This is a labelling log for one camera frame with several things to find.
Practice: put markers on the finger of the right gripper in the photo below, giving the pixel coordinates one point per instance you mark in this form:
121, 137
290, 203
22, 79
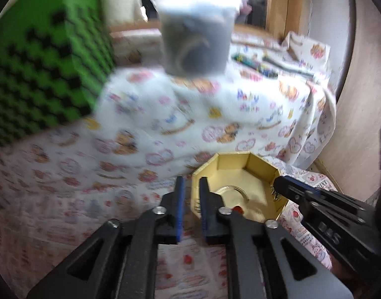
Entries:
287, 185

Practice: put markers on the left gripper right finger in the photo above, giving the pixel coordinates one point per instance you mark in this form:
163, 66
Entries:
263, 259

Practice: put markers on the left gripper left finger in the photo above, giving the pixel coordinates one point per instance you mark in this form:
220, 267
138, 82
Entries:
119, 260

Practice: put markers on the gold octagonal box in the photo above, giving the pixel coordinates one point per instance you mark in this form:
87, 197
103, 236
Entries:
246, 170

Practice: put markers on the baby bear print cloth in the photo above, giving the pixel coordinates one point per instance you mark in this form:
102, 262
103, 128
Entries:
149, 127

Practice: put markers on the translucent plastic tub with lid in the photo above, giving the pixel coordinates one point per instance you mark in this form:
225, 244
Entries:
196, 35

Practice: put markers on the green black checkered box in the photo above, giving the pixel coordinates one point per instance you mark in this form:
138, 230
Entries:
55, 58

